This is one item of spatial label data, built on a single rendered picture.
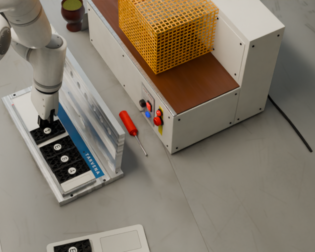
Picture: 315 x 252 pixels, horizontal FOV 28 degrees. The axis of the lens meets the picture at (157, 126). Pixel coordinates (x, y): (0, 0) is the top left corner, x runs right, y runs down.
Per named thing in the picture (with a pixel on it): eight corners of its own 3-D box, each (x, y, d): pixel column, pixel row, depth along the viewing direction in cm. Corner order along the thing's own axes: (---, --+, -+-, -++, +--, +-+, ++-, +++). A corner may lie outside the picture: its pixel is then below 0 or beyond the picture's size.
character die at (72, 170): (53, 173, 184) (53, 171, 183) (83, 160, 187) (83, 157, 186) (60, 186, 181) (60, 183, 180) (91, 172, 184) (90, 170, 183)
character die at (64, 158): (46, 161, 186) (46, 159, 185) (76, 148, 189) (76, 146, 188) (53, 173, 184) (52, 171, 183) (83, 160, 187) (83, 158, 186)
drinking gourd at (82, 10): (69, 15, 227) (66, -8, 218) (90, 22, 225) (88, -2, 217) (58, 30, 222) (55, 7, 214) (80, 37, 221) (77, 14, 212)
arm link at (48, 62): (24, 73, 178) (48, 90, 175) (27, 37, 169) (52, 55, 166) (45, 60, 183) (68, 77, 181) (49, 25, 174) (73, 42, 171)
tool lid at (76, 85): (51, 33, 191) (57, 32, 192) (51, 77, 206) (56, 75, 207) (119, 135, 169) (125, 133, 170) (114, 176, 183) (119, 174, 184)
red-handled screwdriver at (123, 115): (118, 116, 200) (118, 111, 198) (126, 113, 201) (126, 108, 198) (142, 159, 190) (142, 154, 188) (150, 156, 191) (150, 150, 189)
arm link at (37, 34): (-24, -3, 153) (13, 57, 181) (23, 31, 148) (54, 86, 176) (1, -28, 155) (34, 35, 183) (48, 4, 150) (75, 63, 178)
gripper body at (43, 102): (28, 72, 182) (26, 99, 190) (42, 96, 176) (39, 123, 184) (52, 67, 185) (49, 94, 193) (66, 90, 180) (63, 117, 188)
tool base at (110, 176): (2, 102, 202) (0, 95, 199) (60, 79, 209) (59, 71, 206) (59, 206, 180) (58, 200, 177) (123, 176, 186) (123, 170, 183)
